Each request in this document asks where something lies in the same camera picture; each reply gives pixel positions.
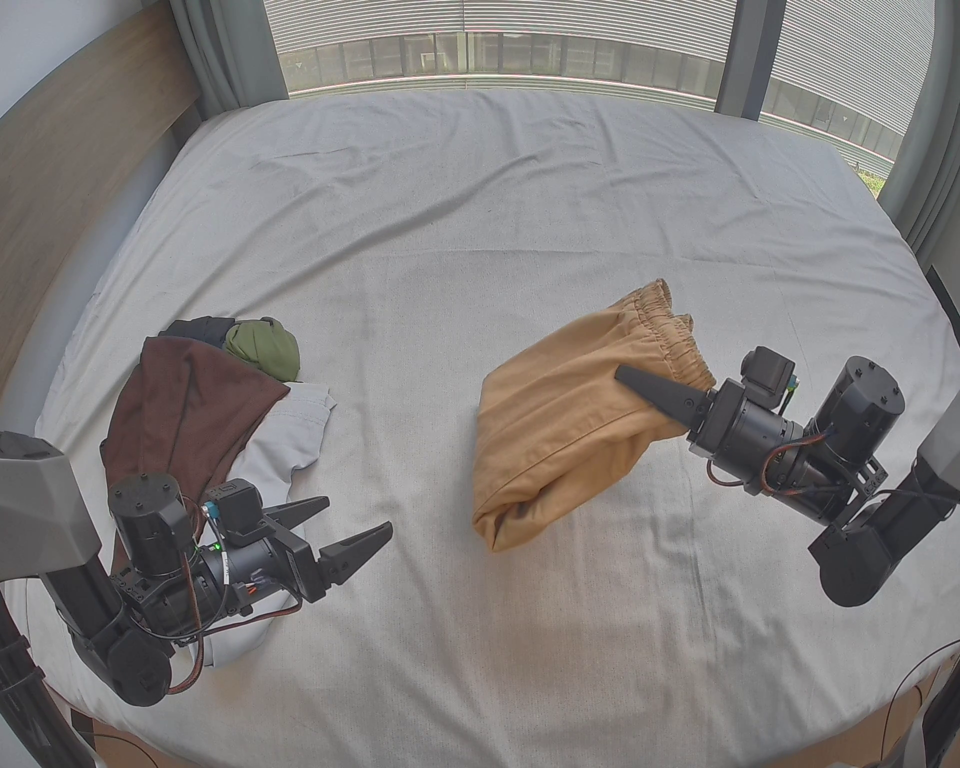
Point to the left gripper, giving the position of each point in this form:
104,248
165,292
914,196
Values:
262,570

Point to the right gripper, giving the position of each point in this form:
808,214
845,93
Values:
739,431

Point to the tan shorts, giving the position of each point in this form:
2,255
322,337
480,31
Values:
562,420

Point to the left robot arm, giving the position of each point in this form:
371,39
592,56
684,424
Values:
45,510

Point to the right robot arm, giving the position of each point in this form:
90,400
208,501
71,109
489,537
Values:
855,412

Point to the bed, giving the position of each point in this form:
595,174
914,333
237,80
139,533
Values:
525,225

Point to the pale grey garment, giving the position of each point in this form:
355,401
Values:
292,442

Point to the brown garment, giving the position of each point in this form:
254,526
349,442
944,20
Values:
187,405

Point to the olive green garment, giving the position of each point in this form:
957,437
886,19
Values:
262,349

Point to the black garment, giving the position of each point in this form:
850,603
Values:
195,330

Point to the grey-green curtain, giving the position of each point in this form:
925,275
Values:
930,150
225,52

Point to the window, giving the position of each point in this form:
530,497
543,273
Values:
525,37

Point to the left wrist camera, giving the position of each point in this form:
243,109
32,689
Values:
236,506

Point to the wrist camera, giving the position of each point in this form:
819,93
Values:
236,506
765,371

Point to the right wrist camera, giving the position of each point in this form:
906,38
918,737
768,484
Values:
765,371

